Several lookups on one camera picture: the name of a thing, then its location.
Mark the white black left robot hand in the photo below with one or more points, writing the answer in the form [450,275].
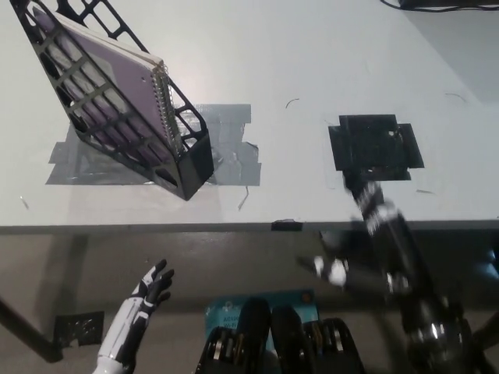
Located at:
[128,323]

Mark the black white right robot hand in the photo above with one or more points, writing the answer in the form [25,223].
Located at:
[401,253]

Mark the purple spiral notebook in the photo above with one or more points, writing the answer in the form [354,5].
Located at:
[124,74]

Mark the black desk leg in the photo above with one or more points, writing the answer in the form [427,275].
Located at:
[487,331]
[27,331]

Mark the black teal robot torso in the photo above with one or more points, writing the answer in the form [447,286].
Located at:
[284,335]

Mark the black lattice file shelf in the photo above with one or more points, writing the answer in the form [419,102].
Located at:
[195,163]

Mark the black floor tape patch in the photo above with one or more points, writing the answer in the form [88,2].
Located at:
[78,327]

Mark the large black tape patch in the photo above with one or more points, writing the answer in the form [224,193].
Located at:
[370,144]

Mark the grey tape patch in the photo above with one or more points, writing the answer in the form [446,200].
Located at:
[234,163]

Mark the black flat device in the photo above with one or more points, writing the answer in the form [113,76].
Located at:
[448,3]

